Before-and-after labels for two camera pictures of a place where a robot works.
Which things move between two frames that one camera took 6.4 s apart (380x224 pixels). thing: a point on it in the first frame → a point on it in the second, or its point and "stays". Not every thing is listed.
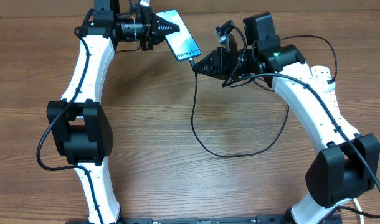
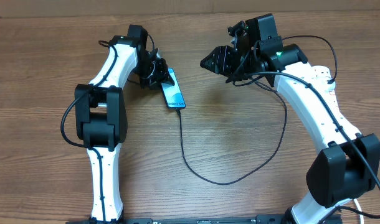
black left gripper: (154, 24) → (162, 76)
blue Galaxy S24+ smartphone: (182, 42) → (172, 93)
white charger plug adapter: (321, 84) stays
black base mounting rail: (259, 219) stays
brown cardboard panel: (195, 9) stays
